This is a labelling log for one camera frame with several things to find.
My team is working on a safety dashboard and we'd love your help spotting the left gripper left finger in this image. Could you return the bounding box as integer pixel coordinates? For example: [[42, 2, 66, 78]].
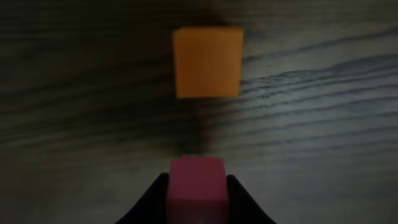
[[114, 172, 170, 224]]

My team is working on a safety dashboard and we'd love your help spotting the red cube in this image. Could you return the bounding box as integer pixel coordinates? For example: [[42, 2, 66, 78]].
[[166, 156, 231, 224]]

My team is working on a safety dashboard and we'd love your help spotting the orange cube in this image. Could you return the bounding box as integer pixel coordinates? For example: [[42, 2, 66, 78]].
[[172, 26, 244, 100]]

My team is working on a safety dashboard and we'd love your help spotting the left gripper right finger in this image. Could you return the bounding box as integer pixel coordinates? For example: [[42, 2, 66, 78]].
[[226, 174, 277, 224]]

